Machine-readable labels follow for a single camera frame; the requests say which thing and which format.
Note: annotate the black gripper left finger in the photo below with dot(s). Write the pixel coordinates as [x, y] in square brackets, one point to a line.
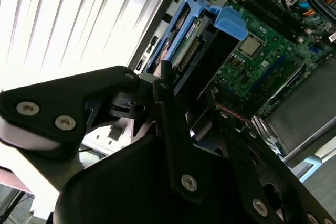
[65, 95]

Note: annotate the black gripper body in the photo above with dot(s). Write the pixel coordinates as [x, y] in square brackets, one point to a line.
[118, 187]

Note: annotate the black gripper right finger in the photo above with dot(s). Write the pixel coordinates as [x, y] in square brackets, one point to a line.
[249, 171]

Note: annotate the hard disk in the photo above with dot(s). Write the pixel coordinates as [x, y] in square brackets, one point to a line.
[231, 22]

